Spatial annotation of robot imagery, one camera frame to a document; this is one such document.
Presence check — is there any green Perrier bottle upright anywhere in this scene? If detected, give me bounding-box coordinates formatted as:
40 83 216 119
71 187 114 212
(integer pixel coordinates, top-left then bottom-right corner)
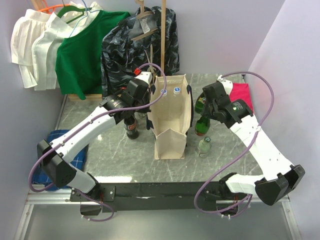
194 96 206 114

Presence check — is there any orange hanger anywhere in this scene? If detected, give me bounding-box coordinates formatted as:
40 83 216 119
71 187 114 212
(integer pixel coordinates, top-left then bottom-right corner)
38 0 66 14

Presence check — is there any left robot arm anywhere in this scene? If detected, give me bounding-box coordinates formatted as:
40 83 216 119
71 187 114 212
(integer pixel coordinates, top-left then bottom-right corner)
36 72 152 201

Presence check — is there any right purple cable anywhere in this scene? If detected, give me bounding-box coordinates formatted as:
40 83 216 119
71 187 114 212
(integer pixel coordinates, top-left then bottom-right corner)
194 71 275 219

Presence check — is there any dark patterned hanging shirt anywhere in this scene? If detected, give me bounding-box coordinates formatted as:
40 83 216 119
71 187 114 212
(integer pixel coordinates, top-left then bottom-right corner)
100 5 180 97

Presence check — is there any green perrier bottle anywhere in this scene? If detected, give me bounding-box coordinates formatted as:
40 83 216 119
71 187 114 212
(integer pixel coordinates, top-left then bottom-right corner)
194 96 206 114
194 116 211 136

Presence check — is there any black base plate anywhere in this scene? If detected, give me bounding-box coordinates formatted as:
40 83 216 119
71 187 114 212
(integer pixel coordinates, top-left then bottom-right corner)
69 181 249 214

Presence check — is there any white hanging blouse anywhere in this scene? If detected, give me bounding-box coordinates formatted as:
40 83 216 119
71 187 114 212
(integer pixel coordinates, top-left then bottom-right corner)
10 2 102 91

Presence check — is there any pink folded t-shirt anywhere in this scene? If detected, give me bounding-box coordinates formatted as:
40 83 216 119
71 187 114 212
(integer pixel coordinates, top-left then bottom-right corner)
229 83 254 112

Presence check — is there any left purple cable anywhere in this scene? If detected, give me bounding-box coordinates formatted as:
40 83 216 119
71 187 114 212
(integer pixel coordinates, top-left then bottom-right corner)
27 62 167 223

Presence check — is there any purple cable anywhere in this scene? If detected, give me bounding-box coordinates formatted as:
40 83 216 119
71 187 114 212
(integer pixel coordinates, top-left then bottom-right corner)
194 71 275 219
27 62 167 223

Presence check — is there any wooden clothes rack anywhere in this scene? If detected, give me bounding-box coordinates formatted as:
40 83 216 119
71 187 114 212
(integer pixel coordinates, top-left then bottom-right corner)
67 0 168 102

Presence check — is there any clear Chang soda bottle right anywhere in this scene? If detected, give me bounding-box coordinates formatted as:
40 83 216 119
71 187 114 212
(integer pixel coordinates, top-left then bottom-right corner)
198 136 212 158

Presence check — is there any green hanging t-shirt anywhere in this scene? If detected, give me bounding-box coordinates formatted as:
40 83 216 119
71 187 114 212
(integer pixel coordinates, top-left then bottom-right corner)
55 10 130 100

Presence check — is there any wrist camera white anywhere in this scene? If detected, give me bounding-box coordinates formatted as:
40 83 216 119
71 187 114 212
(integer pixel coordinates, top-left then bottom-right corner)
217 75 233 95
135 71 153 85

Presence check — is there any cream canvas tote bag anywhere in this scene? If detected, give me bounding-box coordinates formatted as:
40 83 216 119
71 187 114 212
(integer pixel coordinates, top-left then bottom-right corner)
146 74 194 160

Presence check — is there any green hanger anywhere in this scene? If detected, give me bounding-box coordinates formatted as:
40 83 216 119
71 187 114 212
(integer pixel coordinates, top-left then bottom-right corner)
56 3 92 24

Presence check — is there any wooden hanger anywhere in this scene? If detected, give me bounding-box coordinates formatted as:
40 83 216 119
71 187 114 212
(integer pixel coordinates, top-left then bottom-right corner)
129 0 158 41

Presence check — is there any Coca-Cola glass bottle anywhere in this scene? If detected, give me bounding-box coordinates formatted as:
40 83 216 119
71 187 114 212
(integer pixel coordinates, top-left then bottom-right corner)
124 116 139 140

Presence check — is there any aluminium rail frame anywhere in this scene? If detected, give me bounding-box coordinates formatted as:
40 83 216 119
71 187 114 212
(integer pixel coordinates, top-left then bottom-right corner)
13 181 302 240

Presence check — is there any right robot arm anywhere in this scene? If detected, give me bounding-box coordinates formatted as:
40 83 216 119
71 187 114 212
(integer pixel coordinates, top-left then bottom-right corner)
201 80 305 206

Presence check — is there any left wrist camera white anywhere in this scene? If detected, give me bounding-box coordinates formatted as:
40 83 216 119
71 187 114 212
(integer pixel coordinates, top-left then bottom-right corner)
135 71 153 85

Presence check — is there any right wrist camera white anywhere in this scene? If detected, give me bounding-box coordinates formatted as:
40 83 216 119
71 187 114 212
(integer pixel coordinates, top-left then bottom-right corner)
217 75 233 95

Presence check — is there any blue plaid cloth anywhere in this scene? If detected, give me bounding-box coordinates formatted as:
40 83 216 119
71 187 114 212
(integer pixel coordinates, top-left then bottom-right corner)
31 129 89 188

